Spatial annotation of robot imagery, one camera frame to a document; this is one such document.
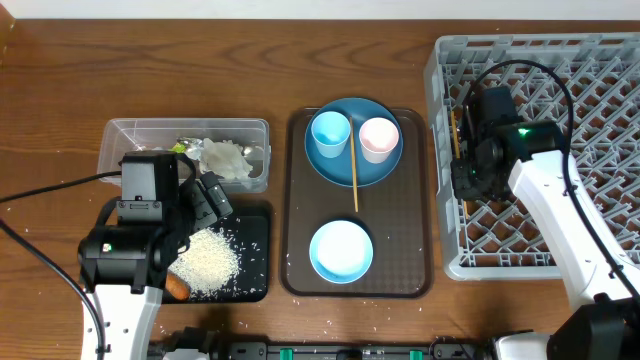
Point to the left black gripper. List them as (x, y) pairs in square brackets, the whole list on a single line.
[(208, 212)]

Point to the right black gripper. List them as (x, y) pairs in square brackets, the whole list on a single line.
[(462, 185)]

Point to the large white tissue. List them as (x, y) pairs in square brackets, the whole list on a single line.
[(224, 159)]

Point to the small white tissue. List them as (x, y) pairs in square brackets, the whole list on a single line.
[(194, 147)]

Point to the green orange snack wrapper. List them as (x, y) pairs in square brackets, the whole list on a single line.
[(178, 148)]

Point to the orange carrot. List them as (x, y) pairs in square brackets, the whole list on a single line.
[(177, 288)]

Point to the white bowl blue rim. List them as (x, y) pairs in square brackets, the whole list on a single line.
[(341, 252)]

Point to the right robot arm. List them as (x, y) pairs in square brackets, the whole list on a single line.
[(601, 281)]

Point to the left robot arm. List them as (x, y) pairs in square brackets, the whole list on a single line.
[(124, 260)]

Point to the grey dishwasher rack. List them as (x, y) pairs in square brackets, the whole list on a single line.
[(587, 83)]

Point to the black plastic tray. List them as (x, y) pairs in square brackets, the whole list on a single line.
[(249, 224)]

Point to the pile of white rice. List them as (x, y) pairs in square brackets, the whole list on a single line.
[(208, 265)]

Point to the clear plastic bin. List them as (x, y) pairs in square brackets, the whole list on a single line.
[(251, 135)]

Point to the brown serving tray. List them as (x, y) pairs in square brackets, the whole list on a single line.
[(394, 212)]

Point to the pink cup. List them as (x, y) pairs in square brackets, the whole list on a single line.
[(378, 137)]

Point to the dark blue plate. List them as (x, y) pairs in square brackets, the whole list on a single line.
[(338, 170)]

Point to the light blue cup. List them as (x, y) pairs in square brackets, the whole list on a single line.
[(330, 131)]

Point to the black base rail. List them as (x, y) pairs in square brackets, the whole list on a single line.
[(437, 350)]

